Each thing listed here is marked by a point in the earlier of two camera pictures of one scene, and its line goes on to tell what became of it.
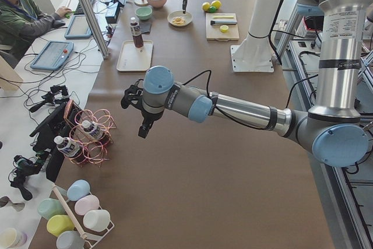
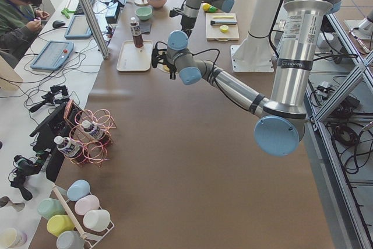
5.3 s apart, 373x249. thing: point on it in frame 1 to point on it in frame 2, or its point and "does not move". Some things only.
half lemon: x=224 y=28 does not move
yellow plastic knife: x=223 y=17 does not move
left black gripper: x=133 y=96 to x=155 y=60
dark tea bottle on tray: x=136 y=31 does not move
